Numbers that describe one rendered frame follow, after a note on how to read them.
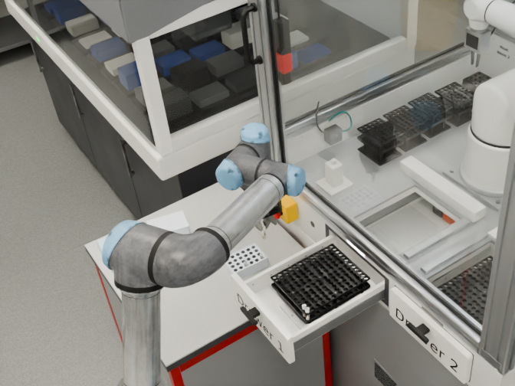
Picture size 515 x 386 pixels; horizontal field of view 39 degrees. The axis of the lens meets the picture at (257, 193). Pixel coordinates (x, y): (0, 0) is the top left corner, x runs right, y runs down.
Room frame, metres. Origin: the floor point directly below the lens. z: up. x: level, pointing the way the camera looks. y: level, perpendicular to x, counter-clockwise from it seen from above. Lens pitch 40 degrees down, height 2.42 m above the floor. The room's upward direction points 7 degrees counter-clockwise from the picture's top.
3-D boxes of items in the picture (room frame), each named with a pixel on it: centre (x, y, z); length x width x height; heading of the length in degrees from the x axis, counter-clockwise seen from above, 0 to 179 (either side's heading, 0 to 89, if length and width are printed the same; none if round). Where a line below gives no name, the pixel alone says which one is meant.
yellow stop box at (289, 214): (1.75, -0.08, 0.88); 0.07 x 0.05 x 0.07; 28
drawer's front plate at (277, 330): (1.32, 0.03, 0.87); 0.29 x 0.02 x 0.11; 28
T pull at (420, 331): (1.18, -0.37, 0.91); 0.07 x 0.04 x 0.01; 28
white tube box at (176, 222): (1.83, 0.31, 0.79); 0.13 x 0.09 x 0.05; 104
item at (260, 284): (1.42, -0.15, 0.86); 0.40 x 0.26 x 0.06; 118
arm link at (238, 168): (1.45, 0.03, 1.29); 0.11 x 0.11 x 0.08; 56
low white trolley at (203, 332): (1.69, 0.21, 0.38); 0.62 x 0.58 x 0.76; 28
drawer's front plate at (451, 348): (1.19, -0.40, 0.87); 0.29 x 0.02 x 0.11; 28
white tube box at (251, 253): (1.63, 0.07, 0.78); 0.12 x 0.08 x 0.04; 114
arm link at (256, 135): (1.54, -0.01, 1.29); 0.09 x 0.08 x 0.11; 146
